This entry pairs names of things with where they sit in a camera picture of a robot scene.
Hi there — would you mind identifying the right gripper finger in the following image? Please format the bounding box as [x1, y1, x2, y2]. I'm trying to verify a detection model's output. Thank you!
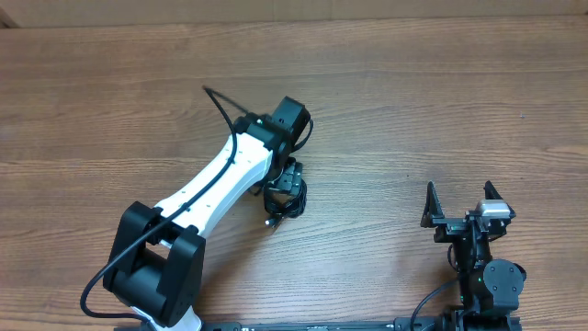
[484, 180, 516, 219]
[420, 181, 445, 228]

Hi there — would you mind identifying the black cable bundle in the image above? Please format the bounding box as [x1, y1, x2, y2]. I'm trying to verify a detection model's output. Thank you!
[250, 178, 309, 229]

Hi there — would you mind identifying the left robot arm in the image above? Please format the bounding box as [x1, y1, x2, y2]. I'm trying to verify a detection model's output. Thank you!
[102, 97, 313, 330]

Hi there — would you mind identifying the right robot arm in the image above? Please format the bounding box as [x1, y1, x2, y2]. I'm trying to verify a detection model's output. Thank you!
[409, 181, 526, 330]

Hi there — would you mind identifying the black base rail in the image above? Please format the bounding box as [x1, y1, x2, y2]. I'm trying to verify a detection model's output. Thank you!
[201, 316, 451, 331]

